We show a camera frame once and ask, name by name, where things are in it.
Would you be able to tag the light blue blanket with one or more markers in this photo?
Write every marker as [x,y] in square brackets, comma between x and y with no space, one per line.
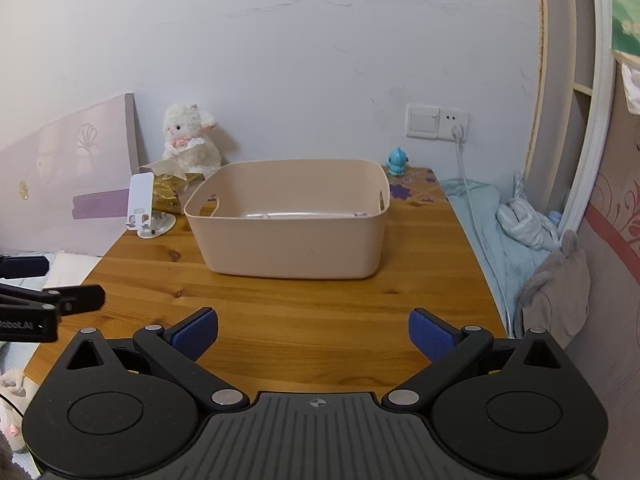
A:
[480,220]

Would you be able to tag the white phone stand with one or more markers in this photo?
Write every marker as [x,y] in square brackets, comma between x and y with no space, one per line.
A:
[140,195]

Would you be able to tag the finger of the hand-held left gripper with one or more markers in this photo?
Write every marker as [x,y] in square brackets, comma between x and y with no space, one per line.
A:
[25,266]
[75,299]

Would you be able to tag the pink white plush toy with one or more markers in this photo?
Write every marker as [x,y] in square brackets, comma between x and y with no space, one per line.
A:
[11,410]

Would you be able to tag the pink plastic storage bin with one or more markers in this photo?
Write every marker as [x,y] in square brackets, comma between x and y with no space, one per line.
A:
[290,245]

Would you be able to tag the grey crumpled cloth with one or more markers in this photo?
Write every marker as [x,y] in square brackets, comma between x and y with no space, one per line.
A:
[525,220]

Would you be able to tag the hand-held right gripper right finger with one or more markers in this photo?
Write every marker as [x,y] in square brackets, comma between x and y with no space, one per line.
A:
[432,335]

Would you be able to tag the white sheep plush toy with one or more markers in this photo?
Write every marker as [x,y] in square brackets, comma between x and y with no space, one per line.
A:
[192,140]

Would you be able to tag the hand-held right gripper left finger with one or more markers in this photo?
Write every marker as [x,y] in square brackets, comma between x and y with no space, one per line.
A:
[197,332]

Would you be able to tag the white wardrobe frame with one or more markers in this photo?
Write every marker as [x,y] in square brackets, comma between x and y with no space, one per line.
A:
[597,110]

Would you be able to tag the white wall switch socket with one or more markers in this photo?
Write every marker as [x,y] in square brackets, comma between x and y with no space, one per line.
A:
[425,121]

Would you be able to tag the purple flower patterned mat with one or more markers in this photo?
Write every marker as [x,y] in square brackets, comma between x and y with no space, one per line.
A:
[415,185]

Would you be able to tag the gold tissue box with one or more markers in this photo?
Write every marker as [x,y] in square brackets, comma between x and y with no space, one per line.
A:
[167,192]

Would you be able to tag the green printed paper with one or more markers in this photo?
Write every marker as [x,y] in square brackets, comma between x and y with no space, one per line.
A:
[627,15]

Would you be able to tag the blue bird figurine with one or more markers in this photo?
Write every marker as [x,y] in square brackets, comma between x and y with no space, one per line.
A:
[398,162]

